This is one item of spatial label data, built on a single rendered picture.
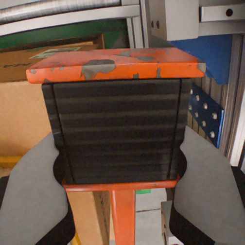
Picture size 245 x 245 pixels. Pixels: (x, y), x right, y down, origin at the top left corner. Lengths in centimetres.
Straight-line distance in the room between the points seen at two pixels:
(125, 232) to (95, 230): 29
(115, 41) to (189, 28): 100
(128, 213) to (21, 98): 21
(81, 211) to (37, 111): 24
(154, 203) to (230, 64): 180
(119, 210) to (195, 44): 24
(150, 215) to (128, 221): 200
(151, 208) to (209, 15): 198
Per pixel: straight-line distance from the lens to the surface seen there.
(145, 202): 200
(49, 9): 67
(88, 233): 50
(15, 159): 34
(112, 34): 118
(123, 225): 19
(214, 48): 32
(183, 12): 20
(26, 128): 31
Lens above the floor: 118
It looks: 61 degrees down
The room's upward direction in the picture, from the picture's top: 176 degrees clockwise
